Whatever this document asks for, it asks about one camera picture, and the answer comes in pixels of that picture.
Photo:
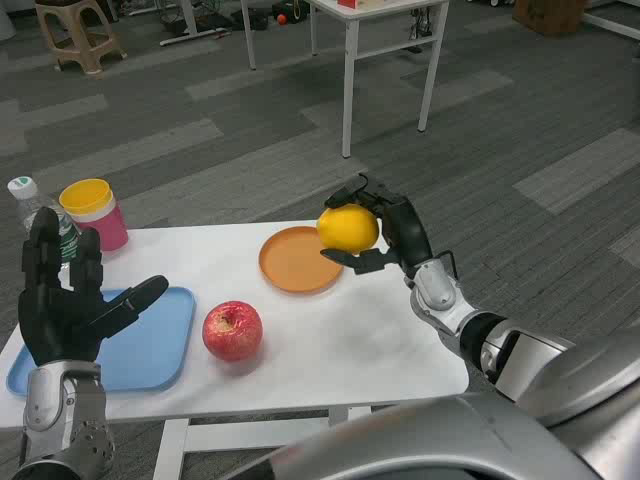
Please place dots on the silver robot chest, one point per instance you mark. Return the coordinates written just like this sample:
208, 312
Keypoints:
450, 440

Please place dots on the blue rectangular tray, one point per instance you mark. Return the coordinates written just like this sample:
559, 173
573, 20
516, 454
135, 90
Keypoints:
150, 350

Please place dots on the yellow lemon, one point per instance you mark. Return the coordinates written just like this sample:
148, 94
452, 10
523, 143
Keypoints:
350, 227

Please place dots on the clear plastic water bottle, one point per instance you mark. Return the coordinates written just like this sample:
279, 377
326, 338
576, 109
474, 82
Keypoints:
22, 192

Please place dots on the beige plastic stool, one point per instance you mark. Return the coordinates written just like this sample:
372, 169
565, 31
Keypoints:
75, 50

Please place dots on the white table leg frame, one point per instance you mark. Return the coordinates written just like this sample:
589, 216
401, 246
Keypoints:
170, 450

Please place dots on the brown cardboard box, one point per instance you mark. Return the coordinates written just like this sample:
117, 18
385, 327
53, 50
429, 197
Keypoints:
550, 15

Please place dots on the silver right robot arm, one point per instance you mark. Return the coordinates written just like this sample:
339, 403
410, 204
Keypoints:
525, 360

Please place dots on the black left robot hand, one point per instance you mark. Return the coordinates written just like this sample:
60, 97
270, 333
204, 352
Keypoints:
60, 315

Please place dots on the red apple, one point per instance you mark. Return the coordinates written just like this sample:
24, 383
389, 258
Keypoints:
232, 332

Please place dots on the white square side table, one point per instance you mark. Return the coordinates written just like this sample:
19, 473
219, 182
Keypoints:
385, 10

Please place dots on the pink plastic cup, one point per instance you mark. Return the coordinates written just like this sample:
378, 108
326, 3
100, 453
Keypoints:
112, 230

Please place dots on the orange round plate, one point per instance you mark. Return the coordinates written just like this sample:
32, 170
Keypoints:
295, 265

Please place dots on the white desk frame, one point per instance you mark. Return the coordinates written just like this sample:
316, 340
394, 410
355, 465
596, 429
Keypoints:
248, 35

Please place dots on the small red box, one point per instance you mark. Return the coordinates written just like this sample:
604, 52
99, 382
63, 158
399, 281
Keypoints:
347, 3

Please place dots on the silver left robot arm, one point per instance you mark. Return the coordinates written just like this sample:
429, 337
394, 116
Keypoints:
55, 410

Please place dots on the yellow plastic cup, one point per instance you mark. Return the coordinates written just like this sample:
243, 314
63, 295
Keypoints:
85, 200

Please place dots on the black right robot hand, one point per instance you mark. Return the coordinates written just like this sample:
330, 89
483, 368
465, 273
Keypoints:
407, 230

